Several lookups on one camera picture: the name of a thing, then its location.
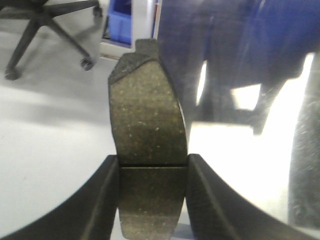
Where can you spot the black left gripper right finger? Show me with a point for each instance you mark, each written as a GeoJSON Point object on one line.
{"type": "Point", "coordinates": [217, 212]}

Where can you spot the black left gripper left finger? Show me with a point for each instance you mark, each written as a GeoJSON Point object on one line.
{"type": "Point", "coordinates": [87, 215]}

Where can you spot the lower blue plastic bin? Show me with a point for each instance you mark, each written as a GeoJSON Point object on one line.
{"type": "Point", "coordinates": [120, 21]}

